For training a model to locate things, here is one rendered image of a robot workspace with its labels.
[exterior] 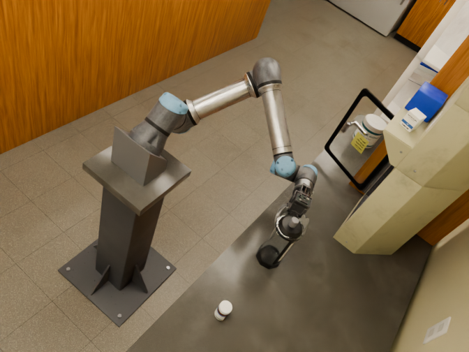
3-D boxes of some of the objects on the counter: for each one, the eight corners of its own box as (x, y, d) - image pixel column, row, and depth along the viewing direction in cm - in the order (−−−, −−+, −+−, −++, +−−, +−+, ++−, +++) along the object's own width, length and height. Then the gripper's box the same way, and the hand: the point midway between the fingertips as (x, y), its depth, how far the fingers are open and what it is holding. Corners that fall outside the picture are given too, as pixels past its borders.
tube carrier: (277, 273, 152) (300, 245, 137) (252, 260, 152) (272, 230, 137) (285, 252, 159) (307, 223, 144) (261, 239, 160) (280, 209, 145)
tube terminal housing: (403, 232, 190) (538, 111, 135) (380, 275, 168) (530, 153, 113) (359, 199, 195) (472, 71, 140) (332, 237, 174) (453, 103, 119)
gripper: (289, 174, 153) (275, 209, 138) (326, 193, 152) (316, 230, 137) (280, 189, 159) (266, 223, 143) (315, 207, 158) (305, 244, 143)
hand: (287, 230), depth 143 cm, fingers closed on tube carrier, 9 cm apart
